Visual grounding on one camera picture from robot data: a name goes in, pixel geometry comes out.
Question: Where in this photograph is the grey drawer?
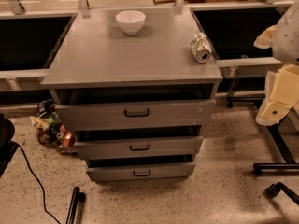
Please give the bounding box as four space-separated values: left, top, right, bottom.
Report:
56 100 215 131
87 162 195 182
75 136 203 160

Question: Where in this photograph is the black base left edge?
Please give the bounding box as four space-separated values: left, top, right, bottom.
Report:
0 114 18 177

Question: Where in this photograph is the black cable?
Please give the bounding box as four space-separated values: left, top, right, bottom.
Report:
12 141 62 224

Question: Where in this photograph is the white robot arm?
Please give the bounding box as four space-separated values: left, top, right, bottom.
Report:
254 0 299 126

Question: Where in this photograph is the black caster leg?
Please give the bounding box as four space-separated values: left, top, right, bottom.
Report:
266 182 299 205

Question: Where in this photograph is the black chair base right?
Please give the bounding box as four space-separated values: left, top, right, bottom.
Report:
253 124 299 175

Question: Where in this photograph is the grey middle drawer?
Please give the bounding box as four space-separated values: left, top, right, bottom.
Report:
75 136 203 160

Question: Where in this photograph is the white ceramic bowl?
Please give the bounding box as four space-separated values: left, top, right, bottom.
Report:
116 10 146 35

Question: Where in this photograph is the crushed green white can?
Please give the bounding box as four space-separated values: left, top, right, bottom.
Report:
191 33 212 63

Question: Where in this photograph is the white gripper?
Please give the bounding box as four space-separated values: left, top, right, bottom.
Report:
255 64 299 126

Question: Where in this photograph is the grey top drawer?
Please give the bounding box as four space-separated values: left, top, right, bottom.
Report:
56 100 215 131

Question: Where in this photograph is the grey drawer cabinet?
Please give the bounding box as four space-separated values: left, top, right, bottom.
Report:
42 8 222 170

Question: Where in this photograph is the grey bottom drawer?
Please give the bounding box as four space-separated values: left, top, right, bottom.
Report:
87 162 195 182

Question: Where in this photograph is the black tube leg bottom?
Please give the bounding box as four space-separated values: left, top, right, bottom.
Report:
65 187 86 224

